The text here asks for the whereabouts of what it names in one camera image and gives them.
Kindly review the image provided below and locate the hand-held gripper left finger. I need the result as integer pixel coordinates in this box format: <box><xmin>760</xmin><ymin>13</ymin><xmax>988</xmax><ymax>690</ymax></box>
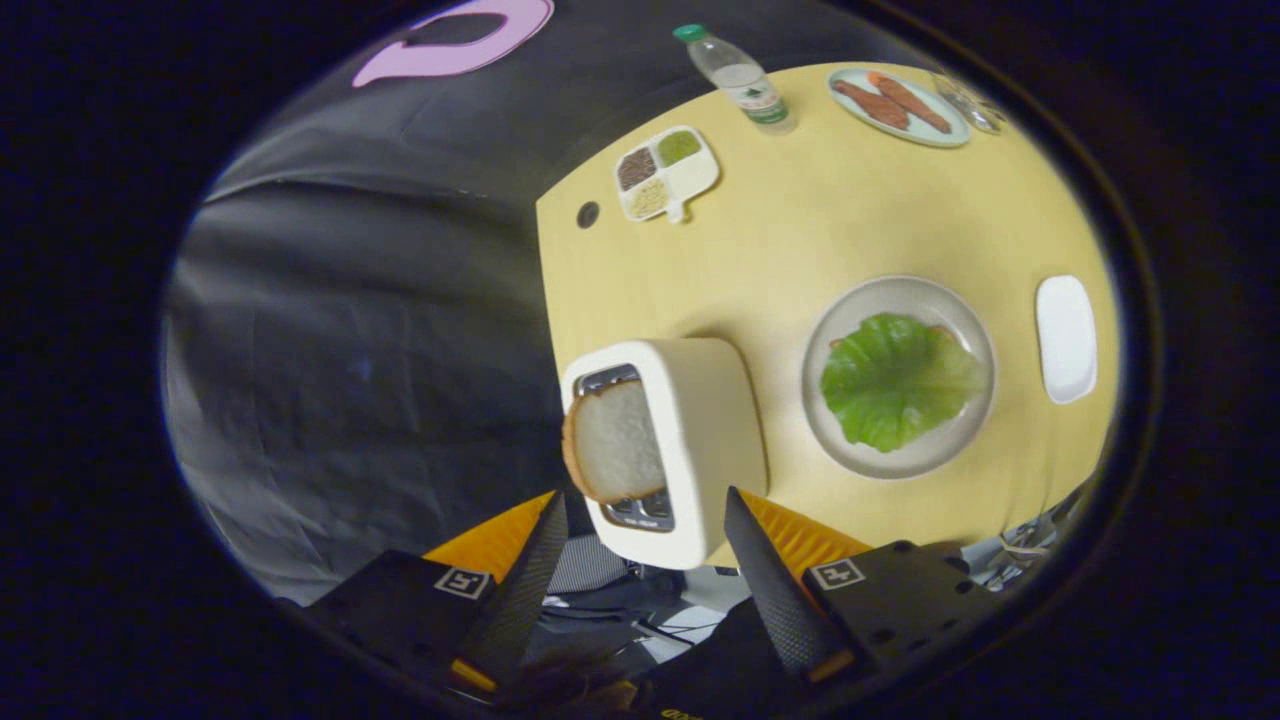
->
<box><xmin>300</xmin><ymin>490</ymin><xmax>571</xmax><ymax>696</ymax></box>

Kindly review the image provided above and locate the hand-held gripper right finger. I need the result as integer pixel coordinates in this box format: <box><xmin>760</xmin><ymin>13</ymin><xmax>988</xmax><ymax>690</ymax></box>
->
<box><xmin>722</xmin><ymin>486</ymin><xmax>1001</xmax><ymax>686</ymax></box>

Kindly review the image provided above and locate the white bread slice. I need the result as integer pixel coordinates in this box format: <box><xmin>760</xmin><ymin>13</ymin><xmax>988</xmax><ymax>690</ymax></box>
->
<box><xmin>562</xmin><ymin>380</ymin><xmax>669</xmax><ymax>504</ymax></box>

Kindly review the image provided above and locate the green lettuce leaf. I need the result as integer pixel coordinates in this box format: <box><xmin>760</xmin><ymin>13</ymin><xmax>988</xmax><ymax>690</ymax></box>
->
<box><xmin>820</xmin><ymin>313</ymin><xmax>986</xmax><ymax>453</ymax></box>

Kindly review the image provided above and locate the white toaster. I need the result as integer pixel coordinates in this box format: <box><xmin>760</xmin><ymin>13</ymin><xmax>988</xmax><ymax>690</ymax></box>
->
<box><xmin>560</xmin><ymin>338</ymin><xmax>769</xmax><ymax>571</ymax></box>

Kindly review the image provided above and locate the white round plate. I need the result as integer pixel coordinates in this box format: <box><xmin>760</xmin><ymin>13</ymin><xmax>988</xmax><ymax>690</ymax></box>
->
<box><xmin>801</xmin><ymin>276</ymin><xmax>997</xmax><ymax>481</ymax></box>

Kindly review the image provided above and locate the white rectangular plate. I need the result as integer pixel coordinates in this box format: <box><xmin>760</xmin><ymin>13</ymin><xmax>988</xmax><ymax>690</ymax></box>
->
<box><xmin>1035</xmin><ymin>275</ymin><xmax>1099</xmax><ymax>405</ymax></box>

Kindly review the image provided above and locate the white divided condiment dish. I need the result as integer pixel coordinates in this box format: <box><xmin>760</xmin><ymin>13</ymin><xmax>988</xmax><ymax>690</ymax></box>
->
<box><xmin>613</xmin><ymin>126</ymin><xmax>721</xmax><ymax>224</ymax></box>

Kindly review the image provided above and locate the light blue round plate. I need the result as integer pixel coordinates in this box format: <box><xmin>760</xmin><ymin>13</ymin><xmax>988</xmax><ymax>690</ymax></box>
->
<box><xmin>828</xmin><ymin>67</ymin><xmax>972</xmax><ymax>149</ymax></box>

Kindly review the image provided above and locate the dark brown meat piece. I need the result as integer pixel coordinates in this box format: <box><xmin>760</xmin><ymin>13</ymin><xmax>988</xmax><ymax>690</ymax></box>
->
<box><xmin>833</xmin><ymin>79</ymin><xmax>911</xmax><ymax>131</ymax></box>

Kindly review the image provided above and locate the clear green-capped water bottle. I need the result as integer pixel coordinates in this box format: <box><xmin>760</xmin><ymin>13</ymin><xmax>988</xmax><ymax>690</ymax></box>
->
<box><xmin>672</xmin><ymin>24</ymin><xmax>798</xmax><ymax>136</ymax></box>

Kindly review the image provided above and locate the reddish brown meat piece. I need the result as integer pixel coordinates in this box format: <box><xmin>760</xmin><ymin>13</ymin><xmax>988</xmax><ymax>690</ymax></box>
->
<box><xmin>867</xmin><ymin>70</ymin><xmax>953</xmax><ymax>135</ymax></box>

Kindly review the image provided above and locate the clear glass utensil holder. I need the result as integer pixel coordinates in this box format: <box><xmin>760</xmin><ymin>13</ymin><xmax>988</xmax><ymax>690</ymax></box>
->
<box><xmin>935</xmin><ymin>70</ymin><xmax>1006</xmax><ymax>134</ymax></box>

